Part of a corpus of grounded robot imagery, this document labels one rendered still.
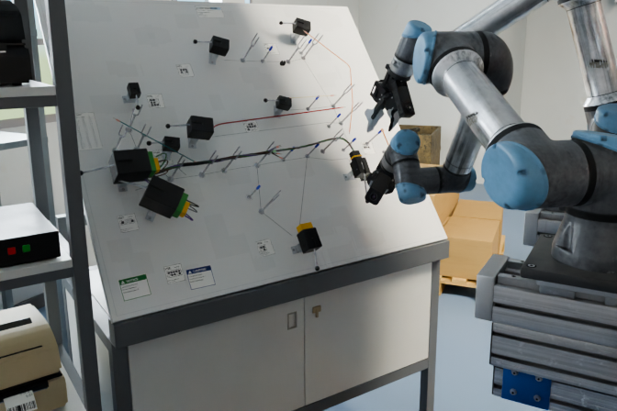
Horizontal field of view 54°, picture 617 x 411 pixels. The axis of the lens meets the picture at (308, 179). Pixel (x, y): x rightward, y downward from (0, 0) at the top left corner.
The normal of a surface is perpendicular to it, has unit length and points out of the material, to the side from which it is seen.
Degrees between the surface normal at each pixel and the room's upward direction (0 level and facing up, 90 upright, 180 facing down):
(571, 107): 90
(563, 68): 90
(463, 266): 90
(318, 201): 54
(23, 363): 72
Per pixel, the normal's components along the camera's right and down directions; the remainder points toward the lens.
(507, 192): -0.95, 0.12
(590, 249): -0.56, -0.12
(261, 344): 0.55, 0.18
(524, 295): -0.49, 0.19
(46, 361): 0.57, -0.14
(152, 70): 0.44, -0.43
